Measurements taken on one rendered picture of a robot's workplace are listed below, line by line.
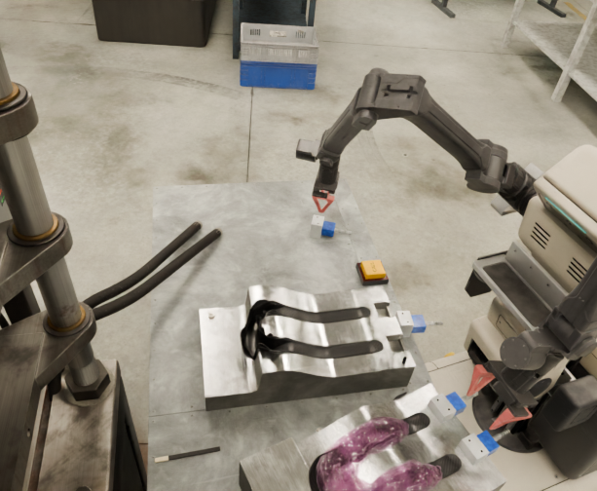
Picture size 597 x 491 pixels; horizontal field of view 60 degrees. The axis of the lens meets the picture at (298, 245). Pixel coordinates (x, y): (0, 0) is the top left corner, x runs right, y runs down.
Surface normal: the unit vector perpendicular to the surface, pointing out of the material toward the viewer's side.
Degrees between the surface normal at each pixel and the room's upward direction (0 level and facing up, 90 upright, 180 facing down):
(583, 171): 42
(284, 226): 0
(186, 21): 90
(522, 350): 63
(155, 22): 90
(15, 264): 0
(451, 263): 0
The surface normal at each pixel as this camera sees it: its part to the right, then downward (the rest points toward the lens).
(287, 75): 0.07, 0.69
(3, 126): 0.81, 0.44
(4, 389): 0.08, -0.73
